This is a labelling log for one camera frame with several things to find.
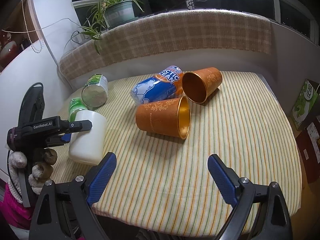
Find white plastic cup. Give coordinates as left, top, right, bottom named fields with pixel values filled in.
left=68, top=110, right=107, bottom=165

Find red cardboard box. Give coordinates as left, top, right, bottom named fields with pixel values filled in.
left=296, top=115, right=320, bottom=184

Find orange cup near front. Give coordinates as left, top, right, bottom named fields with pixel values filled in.
left=136, top=96, right=190, bottom=140

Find potted spider plant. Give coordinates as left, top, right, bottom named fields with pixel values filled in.
left=69, top=0, right=143, bottom=52

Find watermelon print can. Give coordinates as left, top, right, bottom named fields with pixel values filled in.
left=81, top=74, right=108, bottom=108

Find pink sleeve forearm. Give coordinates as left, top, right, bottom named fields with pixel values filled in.
left=1, top=184, right=34, bottom=230

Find plaid cushioned bench back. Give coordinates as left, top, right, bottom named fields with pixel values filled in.
left=60, top=9, right=272, bottom=80

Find orange cup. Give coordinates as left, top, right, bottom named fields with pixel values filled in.
left=136, top=96, right=190, bottom=140
left=182, top=67, right=222, bottom=104

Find green plastic bottle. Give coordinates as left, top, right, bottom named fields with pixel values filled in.
left=68, top=97, right=88, bottom=122

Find green white cardboard box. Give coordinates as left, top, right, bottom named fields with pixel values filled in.
left=292, top=79, right=319, bottom=130

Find gloved left hand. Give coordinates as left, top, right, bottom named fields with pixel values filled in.
left=7, top=147, right=58, bottom=204

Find orange cup at back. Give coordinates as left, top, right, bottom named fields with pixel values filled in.
left=182, top=67, right=222, bottom=104

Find striped table cloth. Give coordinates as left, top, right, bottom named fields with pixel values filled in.
left=51, top=70, right=303, bottom=238

